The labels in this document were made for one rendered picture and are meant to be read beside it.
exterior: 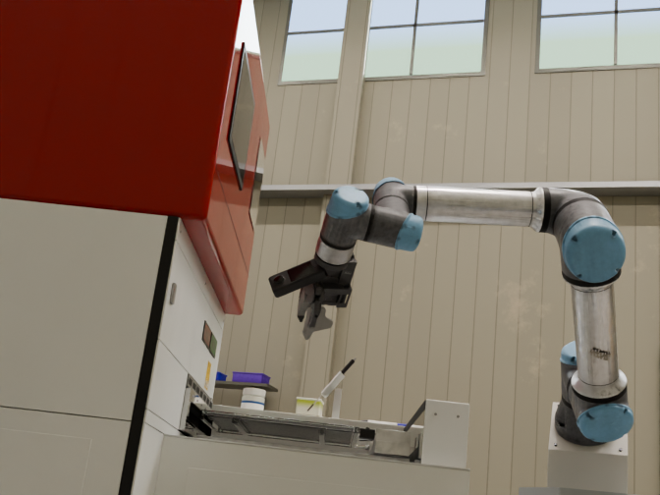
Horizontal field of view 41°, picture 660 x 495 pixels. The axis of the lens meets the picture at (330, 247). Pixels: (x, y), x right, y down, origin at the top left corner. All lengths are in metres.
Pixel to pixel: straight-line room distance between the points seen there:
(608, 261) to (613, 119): 8.00
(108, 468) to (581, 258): 0.97
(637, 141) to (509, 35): 1.92
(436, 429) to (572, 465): 0.42
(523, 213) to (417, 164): 7.91
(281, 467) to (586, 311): 0.69
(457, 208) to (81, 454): 0.88
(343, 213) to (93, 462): 0.65
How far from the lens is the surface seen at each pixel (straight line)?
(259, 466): 1.84
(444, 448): 1.91
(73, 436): 1.70
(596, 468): 2.20
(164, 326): 1.72
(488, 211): 1.87
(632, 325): 8.98
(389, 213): 1.74
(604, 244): 1.77
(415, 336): 9.14
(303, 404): 2.61
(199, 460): 1.85
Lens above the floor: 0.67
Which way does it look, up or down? 18 degrees up
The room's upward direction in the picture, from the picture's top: 7 degrees clockwise
